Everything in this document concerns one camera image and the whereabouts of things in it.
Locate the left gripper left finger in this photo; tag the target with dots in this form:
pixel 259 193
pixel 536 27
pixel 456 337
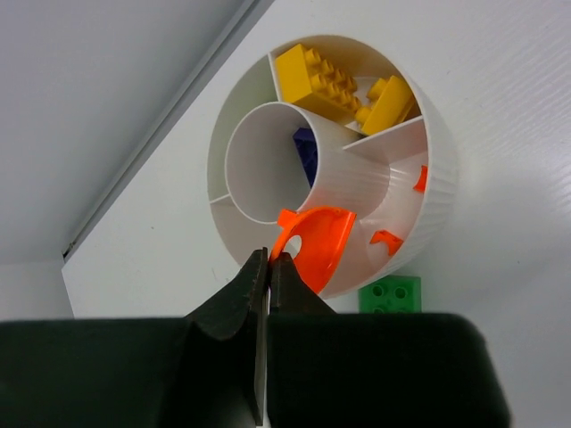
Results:
pixel 204 369

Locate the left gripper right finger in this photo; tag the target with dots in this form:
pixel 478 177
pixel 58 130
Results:
pixel 374 370

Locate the green lego plate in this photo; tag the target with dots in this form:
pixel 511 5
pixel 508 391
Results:
pixel 390 295

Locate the orange round lego piece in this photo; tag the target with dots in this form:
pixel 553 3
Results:
pixel 324 232

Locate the small orange lego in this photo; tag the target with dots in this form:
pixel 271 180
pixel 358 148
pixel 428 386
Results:
pixel 392 242
pixel 420 186

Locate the dark blue lego brick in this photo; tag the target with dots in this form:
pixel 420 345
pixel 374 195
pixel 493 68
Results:
pixel 306 146

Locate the yellow black striped lego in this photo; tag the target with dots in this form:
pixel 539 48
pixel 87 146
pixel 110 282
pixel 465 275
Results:
pixel 389 103

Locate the yellow long lego brick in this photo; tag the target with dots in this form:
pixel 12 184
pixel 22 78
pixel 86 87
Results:
pixel 309 80

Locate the white round divided container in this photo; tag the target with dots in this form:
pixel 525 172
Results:
pixel 254 171

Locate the aluminium frame rail back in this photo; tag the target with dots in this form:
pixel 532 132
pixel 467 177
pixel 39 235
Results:
pixel 217 53

